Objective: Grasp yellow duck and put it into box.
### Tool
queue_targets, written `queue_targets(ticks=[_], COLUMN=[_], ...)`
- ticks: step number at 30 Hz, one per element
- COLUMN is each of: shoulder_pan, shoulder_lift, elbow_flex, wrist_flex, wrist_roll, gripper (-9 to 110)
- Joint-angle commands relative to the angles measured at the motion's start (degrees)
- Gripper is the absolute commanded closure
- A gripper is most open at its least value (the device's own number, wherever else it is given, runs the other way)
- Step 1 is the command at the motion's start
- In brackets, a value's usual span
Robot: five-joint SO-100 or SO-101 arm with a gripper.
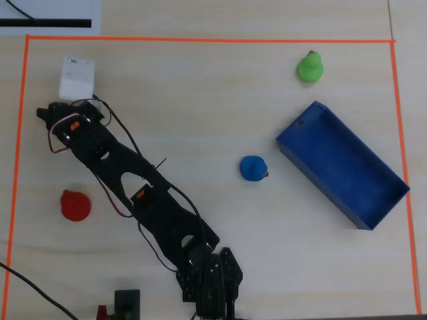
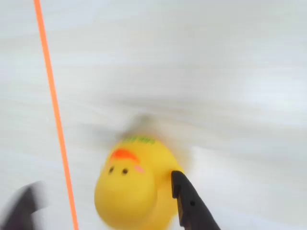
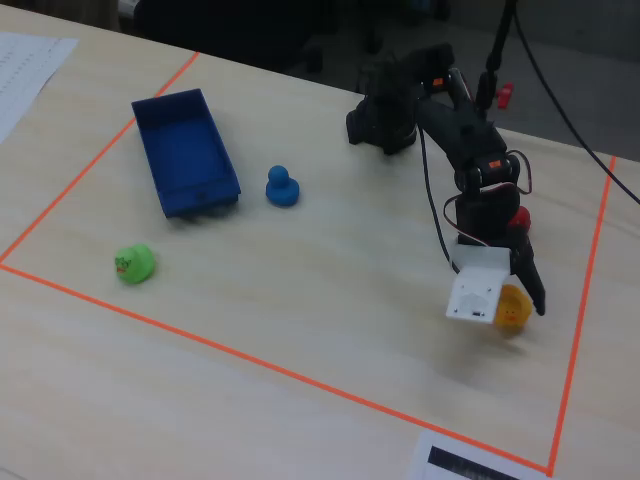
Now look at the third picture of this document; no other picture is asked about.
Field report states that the orange tape border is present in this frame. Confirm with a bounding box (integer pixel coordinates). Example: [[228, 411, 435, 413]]
[[0, 51, 617, 476]]

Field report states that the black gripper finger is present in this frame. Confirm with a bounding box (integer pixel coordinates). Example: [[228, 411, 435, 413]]
[[508, 228, 547, 317]]

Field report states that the yellow rubber duck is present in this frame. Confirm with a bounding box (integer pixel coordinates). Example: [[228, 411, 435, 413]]
[[494, 283, 533, 334]]

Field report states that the black camera stand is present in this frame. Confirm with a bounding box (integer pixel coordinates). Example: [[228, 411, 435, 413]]
[[474, 0, 520, 119]]

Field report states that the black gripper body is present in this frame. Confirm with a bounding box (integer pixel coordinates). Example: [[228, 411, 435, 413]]
[[456, 187, 522, 251]]

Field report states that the white red servo wire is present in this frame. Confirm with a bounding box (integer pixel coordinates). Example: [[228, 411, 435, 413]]
[[443, 193, 501, 250]]

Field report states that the white paper with black bar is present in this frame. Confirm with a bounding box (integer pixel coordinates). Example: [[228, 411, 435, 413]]
[[407, 429, 551, 480]]

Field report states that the green rubber duck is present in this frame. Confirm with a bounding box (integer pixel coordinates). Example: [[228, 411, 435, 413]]
[[113, 243, 157, 287]]

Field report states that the white printed paper sheet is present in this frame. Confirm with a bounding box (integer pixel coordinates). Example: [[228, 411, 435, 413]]
[[0, 32, 80, 144]]

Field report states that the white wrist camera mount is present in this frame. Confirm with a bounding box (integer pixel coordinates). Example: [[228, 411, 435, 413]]
[[445, 243, 512, 326]]

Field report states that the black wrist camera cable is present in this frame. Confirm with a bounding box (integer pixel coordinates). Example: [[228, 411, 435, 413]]
[[417, 128, 460, 275]]

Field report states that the blue rectangular plastic box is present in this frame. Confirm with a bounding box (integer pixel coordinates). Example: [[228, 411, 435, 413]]
[[130, 88, 242, 220]]

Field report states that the blue rubber duck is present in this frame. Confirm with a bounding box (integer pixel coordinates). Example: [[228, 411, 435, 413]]
[[264, 164, 301, 209]]

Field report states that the thick black cable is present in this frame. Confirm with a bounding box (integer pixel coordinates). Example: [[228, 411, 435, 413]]
[[512, 7, 640, 205]]

